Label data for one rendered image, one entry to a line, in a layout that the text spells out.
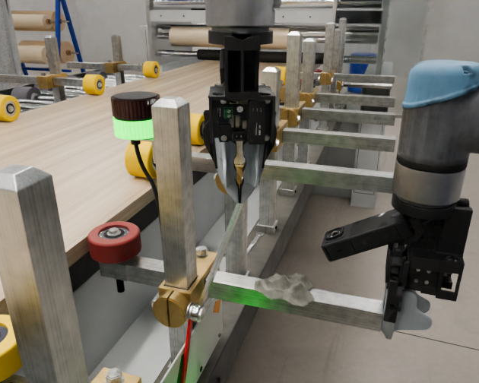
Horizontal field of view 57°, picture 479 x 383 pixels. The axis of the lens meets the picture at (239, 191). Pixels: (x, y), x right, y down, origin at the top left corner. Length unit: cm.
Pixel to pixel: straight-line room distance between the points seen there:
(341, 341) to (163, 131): 148
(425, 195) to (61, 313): 38
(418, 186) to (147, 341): 62
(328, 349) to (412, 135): 142
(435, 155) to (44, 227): 38
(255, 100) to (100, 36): 1091
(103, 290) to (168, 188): 35
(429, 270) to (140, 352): 57
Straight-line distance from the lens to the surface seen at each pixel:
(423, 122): 50
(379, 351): 189
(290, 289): 63
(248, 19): 48
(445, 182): 52
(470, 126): 50
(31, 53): 755
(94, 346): 89
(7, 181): 34
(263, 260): 101
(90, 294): 83
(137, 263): 72
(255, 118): 48
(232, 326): 83
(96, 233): 72
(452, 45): 909
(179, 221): 58
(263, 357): 179
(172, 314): 63
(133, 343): 94
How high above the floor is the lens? 123
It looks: 23 degrees down
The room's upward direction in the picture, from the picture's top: straight up
